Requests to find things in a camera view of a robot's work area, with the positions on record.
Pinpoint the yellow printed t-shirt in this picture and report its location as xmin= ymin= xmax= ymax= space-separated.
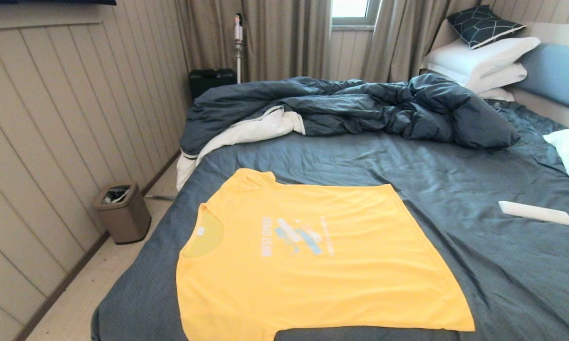
xmin=176 ymin=168 xmax=476 ymax=341

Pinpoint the dark blue crumpled duvet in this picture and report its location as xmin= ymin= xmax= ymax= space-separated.
xmin=180 ymin=73 xmax=522 ymax=157

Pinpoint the dark green hard case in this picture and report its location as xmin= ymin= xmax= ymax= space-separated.
xmin=189 ymin=69 xmax=237 ymax=101

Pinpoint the beige curtain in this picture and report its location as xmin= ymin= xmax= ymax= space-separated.
xmin=360 ymin=0 xmax=481 ymax=83
xmin=174 ymin=0 xmax=332 ymax=83

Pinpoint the white stick vacuum cleaner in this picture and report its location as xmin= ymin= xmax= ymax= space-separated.
xmin=234 ymin=13 xmax=244 ymax=84

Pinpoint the brown trash bin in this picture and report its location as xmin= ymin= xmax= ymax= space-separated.
xmin=93 ymin=182 xmax=152 ymax=245

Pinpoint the bin liner with trash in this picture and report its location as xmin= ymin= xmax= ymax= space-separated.
xmin=102 ymin=186 xmax=131 ymax=204

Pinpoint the grey-blue bed sheet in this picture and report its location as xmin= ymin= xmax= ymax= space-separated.
xmin=91 ymin=99 xmax=569 ymax=341

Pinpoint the large white pillow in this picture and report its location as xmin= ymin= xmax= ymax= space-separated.
xmin=424 ymin=37 xmax=542 ymax=80

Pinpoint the dark patterned cushion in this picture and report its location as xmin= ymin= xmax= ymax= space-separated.
xmin=446 ymin=5 xmax=526 ymax=50

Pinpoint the white flat long bar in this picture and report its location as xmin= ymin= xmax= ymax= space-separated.
xmin=498 ymin=200 xmax=569 ymax=226

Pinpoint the blue headboard cushion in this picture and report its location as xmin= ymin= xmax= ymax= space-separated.
xmin=516 ymin=43 xmax=569 ymax=114

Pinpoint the window with grey frame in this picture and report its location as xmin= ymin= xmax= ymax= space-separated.
xmin=331 ymin=0 xmax=380 ymax=31

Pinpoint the beige headboard frame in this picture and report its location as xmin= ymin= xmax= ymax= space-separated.
xmin=419 ymin=19 xmax=569 ymax=129

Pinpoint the black wall screen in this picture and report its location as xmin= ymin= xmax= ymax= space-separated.
xmin=0 ymin=0 xmax=117 ymax=6

